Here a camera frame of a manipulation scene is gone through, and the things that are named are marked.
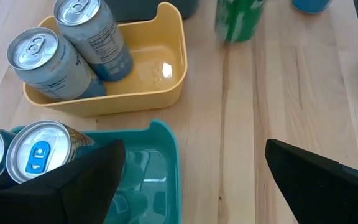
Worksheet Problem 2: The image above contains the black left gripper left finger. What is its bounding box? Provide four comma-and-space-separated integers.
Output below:
0, 139, 126, 224

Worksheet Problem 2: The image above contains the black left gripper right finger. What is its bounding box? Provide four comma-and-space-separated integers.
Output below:
264, 138, 358, 224

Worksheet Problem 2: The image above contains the white blue Spindrift can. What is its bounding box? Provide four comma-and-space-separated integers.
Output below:
291, 0, 334, 15
53, 0, 134, 83
6, 27, 108, 102

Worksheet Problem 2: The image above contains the green soda can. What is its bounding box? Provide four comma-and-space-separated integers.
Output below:
214, 0, 266, 44

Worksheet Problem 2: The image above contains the teal plastic bin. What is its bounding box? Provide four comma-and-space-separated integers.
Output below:
10, 119, 182, 224

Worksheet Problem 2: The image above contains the yellow plastic bin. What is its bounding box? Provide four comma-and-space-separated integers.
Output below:
22, 1, 188, 118

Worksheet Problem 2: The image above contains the dark blue-grey plastic bin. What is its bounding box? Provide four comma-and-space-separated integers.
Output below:
104, 0, 200, 22

